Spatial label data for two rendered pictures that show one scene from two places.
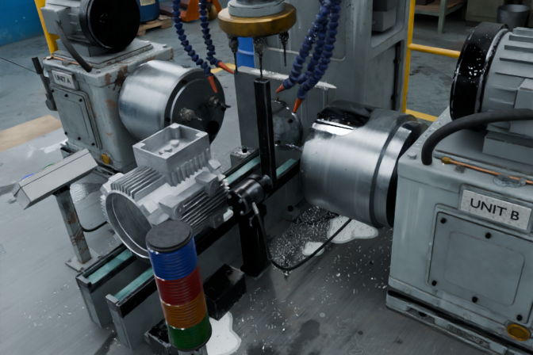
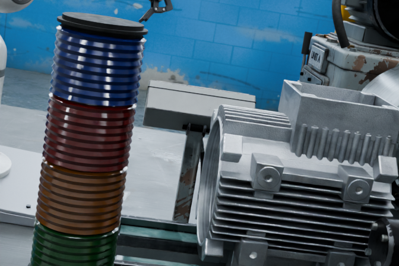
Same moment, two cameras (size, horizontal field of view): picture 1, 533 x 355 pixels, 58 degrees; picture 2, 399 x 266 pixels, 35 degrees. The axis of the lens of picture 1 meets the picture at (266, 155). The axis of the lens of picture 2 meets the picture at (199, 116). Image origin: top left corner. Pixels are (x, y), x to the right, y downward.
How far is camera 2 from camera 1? 47 cm
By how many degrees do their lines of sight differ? 45
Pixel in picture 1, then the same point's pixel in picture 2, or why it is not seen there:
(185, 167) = (331, 138)
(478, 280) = not seen: outside the picture
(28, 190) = (154, 95)
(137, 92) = (381, 86)
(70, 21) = not seen: outside the picture
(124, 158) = not seen: hidden behind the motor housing
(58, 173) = (199, 99)
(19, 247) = (138, 203)
